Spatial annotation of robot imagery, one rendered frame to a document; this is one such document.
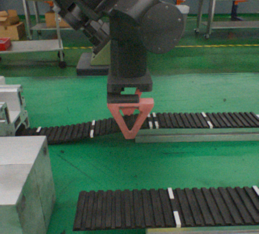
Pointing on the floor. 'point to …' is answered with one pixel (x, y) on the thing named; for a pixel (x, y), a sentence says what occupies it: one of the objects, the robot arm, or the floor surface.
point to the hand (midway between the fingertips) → (128, 122)
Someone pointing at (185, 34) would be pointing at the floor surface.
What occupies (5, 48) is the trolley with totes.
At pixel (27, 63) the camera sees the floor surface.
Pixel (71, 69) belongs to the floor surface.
